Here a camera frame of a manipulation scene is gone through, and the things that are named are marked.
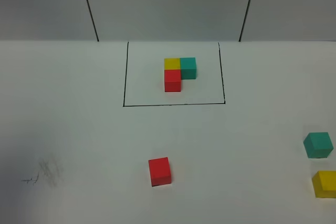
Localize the teal loose block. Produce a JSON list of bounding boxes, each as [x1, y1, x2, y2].
[[303, 132, 334, 158]]

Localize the teal template block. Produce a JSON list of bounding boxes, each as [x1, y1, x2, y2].
[[180, 57, 197, 80]]

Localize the red template block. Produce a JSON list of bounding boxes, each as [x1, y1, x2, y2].
[[164, 69, 182, 92]]

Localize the yellow template block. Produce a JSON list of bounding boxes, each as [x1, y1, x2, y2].
[[164, 58, 181, 70]]

